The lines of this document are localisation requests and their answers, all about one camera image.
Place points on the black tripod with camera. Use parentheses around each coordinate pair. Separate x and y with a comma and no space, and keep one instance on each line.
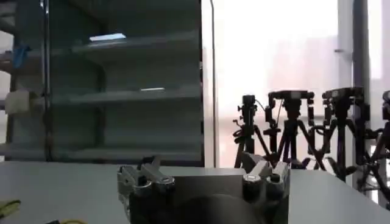
(341,128)
(248,121)
(292,128)
(384,143)

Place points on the glass-fronted shelf rack with cloths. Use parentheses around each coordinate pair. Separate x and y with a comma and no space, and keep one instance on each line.
(21,100)

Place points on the grey empty metal shelf rack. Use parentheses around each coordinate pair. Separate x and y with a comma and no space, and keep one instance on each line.
(137,97)

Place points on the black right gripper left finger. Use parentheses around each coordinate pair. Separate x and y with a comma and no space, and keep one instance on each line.
(146,179)

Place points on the yellow-green t-shirt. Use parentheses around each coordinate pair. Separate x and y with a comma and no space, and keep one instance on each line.
(9,207)

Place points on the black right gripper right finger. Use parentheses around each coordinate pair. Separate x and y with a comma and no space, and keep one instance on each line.
(268,179)

